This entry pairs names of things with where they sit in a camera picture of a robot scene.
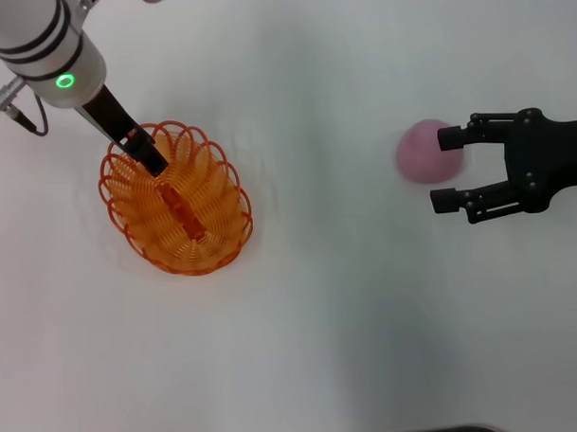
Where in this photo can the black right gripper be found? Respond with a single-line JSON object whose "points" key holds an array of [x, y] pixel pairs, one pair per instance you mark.
{"points": [[552, 154]]}

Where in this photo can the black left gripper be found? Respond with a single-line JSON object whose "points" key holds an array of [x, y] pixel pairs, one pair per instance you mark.
{"points": [[107, 115]]}

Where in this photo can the pink peach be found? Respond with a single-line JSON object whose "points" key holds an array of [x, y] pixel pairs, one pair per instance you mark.
{"points": [[419, 157]]}

